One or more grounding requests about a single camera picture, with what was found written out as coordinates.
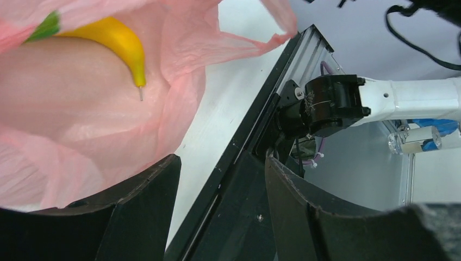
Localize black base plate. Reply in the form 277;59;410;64
164;33;304;260

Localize clear plastic bottle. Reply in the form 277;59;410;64
388;127;433;154

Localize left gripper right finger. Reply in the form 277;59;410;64
265;156;460;260

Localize yellow fake banana bunch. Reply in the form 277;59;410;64
57;17;146;101

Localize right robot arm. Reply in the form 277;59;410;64
266;62;460;139

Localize black loop cable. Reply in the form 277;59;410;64
385;3;461;72

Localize pink plastic bag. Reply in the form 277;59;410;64
1;1;297;208

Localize blue items under table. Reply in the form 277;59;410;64
412;119;460;152

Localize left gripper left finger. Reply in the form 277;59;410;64
1;154;181;260

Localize aluminium frame rail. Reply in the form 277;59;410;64
276;24;345;94

